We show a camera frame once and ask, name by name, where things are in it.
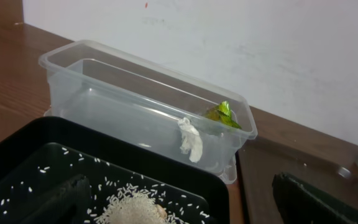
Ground clear plastic bin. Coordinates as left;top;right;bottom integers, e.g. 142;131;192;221
39;40;258;184

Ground rice food scraps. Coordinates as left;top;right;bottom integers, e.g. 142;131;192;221
0;146;213;224

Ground black plastic tray bin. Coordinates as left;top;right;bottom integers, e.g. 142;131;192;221
0;117;229;223

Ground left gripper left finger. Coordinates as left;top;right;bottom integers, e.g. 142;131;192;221
20;174;91;223

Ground white tissue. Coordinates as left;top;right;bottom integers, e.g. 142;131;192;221
177;118;203;163

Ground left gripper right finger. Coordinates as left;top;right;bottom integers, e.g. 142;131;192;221
272;172;358;224

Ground dark brown serving tray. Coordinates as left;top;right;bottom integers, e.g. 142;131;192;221
236;139;358;223

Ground green snack wrapper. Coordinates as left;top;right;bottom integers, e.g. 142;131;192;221
203;101;242;129

